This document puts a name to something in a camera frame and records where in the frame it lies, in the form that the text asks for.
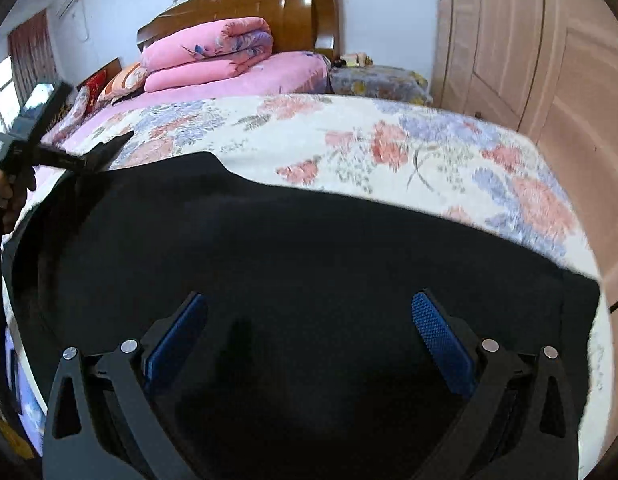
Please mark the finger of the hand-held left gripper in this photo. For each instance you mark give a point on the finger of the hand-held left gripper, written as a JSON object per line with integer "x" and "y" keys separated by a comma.
{"x": 69, "y": 160}

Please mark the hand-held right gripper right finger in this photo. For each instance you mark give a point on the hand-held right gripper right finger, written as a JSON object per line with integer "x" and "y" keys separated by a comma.
{"x": 441, "y": 345}

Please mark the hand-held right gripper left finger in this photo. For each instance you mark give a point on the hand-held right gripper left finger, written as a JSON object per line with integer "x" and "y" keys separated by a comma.
{"x": 176, "y": 340}

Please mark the black pants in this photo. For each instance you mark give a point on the black pants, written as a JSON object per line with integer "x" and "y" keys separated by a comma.
{"x": 289, "y": 240}

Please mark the striped pink blanket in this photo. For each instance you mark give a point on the striped pink blanket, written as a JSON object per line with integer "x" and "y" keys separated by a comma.
{"x": 71, "y": 110}

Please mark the reddish curtain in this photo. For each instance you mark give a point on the reddish curtain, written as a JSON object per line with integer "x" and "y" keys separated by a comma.
{"x": 34, "y": 55}

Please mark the red pillow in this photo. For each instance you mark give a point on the red pillow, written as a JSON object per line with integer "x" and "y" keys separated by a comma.
{"x": 92, "y": 89}

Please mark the small brown wooden panel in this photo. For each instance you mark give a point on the small brown wooden panel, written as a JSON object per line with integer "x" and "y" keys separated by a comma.
{"x": 111, "y": 67}

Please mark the orange floral pillow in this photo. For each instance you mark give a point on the orange floral pillow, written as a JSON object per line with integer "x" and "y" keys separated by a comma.
{"x": 124, "y": 82}

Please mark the white air conditioner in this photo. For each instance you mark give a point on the white air conditioner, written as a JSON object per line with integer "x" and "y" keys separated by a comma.
{"x": 69, "y": 2}

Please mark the purple floral cloth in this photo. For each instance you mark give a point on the purple floral cloth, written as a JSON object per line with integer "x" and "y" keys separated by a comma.
{"x": 29, "y": 410}

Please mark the folded pink quilt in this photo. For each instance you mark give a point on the folded pink quilt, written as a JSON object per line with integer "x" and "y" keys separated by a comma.
{"x": 199, "y": 50}

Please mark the floral bedspread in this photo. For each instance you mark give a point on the floral bedspread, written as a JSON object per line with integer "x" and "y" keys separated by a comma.
{"x": 389, "y": 125}

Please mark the pink bed sheet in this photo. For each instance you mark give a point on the pink bed sheet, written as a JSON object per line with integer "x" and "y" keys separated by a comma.
{"x": 289, "y": 72}

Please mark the wooden bed headboard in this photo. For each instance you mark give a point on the wooden bed headboard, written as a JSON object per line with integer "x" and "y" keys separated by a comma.
{"x": 269, "y": 7}

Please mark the nightstand with floral cover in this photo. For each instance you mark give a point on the nightstand with floral cover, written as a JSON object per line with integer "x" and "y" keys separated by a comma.
{"x": 379, "y": 85}

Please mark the small yellow object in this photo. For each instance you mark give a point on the small yellow object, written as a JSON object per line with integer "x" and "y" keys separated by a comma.
{"x": 356, "y": 59}

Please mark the light wooden wardrobe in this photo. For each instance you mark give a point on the light wooden wardrobe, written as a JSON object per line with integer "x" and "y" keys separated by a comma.
{"x": 529, "y": 50}

